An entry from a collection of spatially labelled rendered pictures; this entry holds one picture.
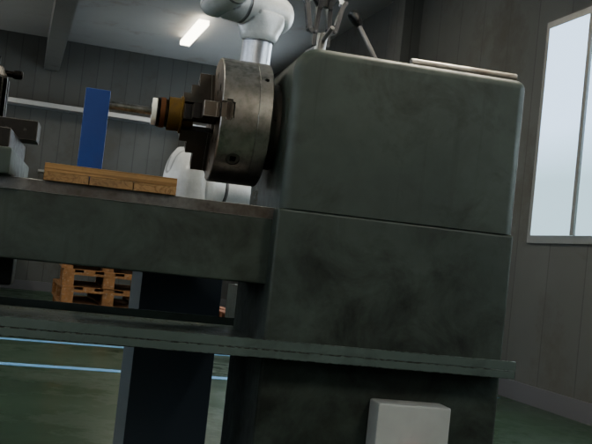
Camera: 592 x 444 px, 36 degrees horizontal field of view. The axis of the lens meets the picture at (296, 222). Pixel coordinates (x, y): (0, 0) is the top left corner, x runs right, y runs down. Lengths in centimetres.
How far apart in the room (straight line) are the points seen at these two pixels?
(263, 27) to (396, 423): 146
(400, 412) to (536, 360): 393
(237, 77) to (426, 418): 93
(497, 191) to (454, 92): 27
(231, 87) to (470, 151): 61
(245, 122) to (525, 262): 424
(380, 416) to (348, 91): 77
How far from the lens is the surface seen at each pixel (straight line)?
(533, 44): 662
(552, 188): 606
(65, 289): 851
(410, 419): 219
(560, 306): 588
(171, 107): 231
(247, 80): 225
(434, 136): 226
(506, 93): 235
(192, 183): 289
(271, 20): 309
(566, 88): 612
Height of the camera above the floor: 74
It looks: 3 degrees up
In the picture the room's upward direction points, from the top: 6 degrees clockwise
